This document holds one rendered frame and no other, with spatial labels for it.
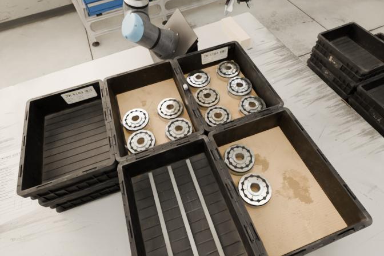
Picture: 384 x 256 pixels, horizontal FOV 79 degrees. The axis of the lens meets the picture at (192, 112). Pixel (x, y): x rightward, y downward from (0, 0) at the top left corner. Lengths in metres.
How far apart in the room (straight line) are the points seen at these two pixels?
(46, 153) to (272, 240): 0.84
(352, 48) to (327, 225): 1.37
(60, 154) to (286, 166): 0.82
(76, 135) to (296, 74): 1.07
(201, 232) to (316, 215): 0.34
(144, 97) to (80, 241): 0.58
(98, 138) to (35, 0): 2.85
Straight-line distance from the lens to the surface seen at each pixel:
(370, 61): 1.92
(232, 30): 1.47
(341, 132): 1.18
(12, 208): 1.19
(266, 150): 0.88
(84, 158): 0.96
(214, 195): 0.80
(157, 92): 1.04
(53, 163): 1.02
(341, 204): 0.84
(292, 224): 0.82
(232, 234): 0.78
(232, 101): 0.98
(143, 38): 1.14
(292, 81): 1.29
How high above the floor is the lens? 1.60
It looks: 54 degrees down
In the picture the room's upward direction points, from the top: 7 degrees counter-clockwise
